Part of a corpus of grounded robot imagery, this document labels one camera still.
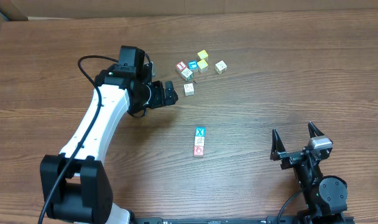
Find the yellow block near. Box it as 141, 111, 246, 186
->
197, 59, 208, 73

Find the cream block red side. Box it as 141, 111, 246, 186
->
193, 146, 204, 157

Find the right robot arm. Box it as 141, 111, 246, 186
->
270, 122, 354, 223

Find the cream block pencil picture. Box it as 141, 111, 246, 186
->
195, 127, 205, 137

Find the cream block green side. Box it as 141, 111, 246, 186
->
180, 68, 193, 82

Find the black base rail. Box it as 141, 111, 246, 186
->
132, 216, 355, 224

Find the yellow block far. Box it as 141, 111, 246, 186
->
197, 50, 209, 61

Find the cream block right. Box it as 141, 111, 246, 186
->
215, 60, 227, 75

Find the blue letter P block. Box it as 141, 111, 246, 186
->
194, 136, 205, 147

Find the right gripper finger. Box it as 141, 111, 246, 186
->
308, 121, 324, 138
271, 129, 286, 154

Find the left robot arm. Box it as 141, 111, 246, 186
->
38, 45, 178, 223

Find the cream block middle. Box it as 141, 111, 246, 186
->
183, 83, 195, 96

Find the yellow block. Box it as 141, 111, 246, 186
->
197, 50, 209, 61
197, 59, 208, 73

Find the red letter I block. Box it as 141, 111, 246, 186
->
175, 61, 187, 74

